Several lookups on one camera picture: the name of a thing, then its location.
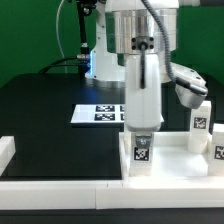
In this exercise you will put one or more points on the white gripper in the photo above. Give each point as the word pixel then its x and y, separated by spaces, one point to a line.
pixel 143 105

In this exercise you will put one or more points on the white square table top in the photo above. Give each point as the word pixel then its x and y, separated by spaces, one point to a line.
pixel 171 158

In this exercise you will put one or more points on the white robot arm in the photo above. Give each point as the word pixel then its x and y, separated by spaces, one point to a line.
pixel 134 38

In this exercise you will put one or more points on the white paper with tags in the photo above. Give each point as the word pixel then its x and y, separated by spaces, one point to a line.
pixel 98 113

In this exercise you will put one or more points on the white front obstacle bar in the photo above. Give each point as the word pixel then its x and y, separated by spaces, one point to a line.
pixel 47 195

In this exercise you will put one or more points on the white left obstacle block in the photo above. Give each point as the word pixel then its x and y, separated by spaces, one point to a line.
pixel 7 151

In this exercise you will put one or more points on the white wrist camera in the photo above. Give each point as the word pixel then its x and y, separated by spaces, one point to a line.
pixel 190 86

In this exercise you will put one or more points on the black camera pole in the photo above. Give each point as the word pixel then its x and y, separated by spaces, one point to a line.
pixel 84 8

